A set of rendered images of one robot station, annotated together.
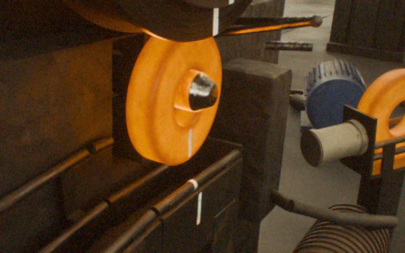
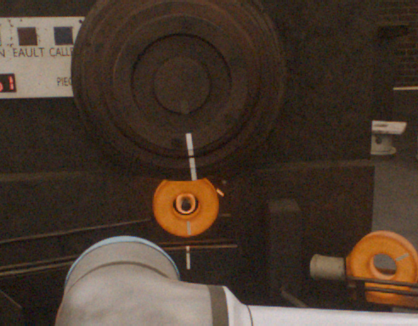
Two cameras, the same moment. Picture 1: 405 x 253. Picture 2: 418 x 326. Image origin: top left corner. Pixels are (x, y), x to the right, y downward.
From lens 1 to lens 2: 1.37 m
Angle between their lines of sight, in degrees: 52
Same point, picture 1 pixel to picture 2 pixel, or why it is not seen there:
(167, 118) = (166, 211)
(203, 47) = (195, 185)
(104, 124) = not seen: hidden behind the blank
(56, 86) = (137, 188)
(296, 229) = not seen: outside the picture
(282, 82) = (282, 216)
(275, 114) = (275, 234)
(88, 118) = not seen: hidden behind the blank
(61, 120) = (139, 202)
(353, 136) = (336, 266)
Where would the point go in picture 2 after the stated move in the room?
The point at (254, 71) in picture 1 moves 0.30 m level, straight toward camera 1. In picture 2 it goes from (271, 205) to (155, 229)
